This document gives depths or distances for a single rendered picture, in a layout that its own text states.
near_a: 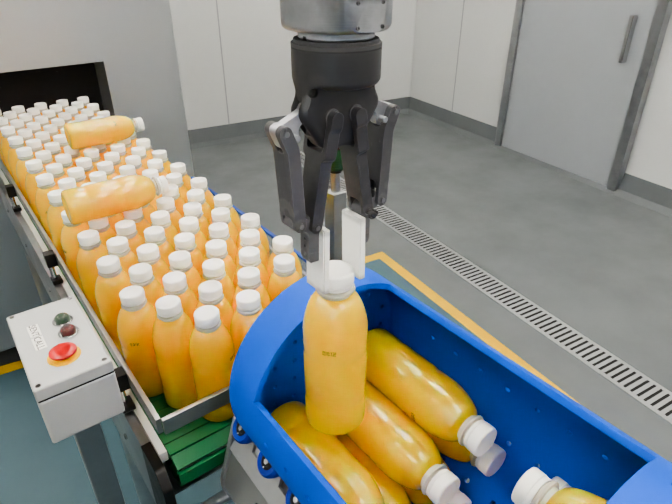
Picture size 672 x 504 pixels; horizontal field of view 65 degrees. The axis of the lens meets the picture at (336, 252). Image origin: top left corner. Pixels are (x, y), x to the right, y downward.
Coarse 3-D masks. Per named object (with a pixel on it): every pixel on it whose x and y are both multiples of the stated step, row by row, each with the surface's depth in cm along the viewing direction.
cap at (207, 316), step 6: (204, 306) 83; (210, 306) 83; (198, 312) 82; (204, 312) 82; (210, 312) 82; (216, 312) 82; (198, 318) 80; (204, 318) 80; (210, 318) 81; (216, 318) 81; (198, 324) 81; (204, 324) 81; (210, 324) 81; (216, 324) 82
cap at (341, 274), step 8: (336, 264) 55; (344, 264) 55; (336, 272) 53; (344, 272) 53; (352, 272) 53; (336, 280) 52; (344, 280) 53; (352, 280) 54; (336, 288) 53; (344, 288) 53
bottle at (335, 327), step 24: (312, 312) 55; (336, 312) 54; (360, 312) 55; (312, 336) 55; (336, 336) 54; (360, 336) 55; (312, 360) 57; (336, 360) 55; (360, 360) 57; (312, 384) 58; (336, 384) 57; (360, 384) 59; (312, 408) 60; (336, 408) 59; (360, 408) 61; (336, 432) 61
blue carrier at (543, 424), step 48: (288, 288) 66; (384, 288) 69; (288, 336) 61; (432, 336) 75; (240, 384) 64; (288, 384) 73; (480, 384) 70; (528, 384) 61; (528, 432) 66; (576, 432) 59; (288, 480) 59; (480, 480) 69; (576, 480) 61; (624, 480) 56
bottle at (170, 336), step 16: (160, 320) 85; (176, 320) 85; (160, 336) 84; (176, 336) 84; (160, 352) 85; (176, 352) 85; (160, 368) 88; (176, 368) 87; (176, 384) 88; (192, 384) 90; (176, 400) 90; (192, 400) 91
